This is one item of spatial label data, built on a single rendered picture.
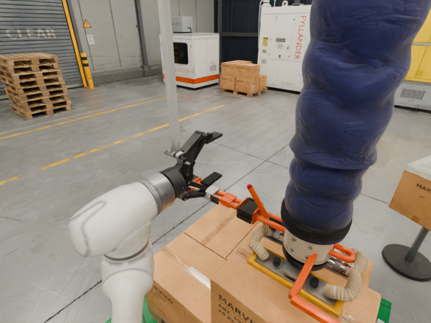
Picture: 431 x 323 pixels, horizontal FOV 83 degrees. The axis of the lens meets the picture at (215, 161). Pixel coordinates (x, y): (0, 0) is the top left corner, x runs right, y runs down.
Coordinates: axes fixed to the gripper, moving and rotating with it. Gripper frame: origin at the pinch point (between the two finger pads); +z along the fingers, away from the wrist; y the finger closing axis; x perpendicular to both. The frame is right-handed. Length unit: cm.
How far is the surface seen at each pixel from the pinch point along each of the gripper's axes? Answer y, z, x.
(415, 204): 83, 153, 69
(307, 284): 45, 11, 32
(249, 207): 32.9, 21.2, 1.4
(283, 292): 64, 16, 23
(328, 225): 18.5, 13.1, 32.1
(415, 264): 155, 177, 91
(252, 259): 45.6, 8.8, 10.9
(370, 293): 64, 38, 52
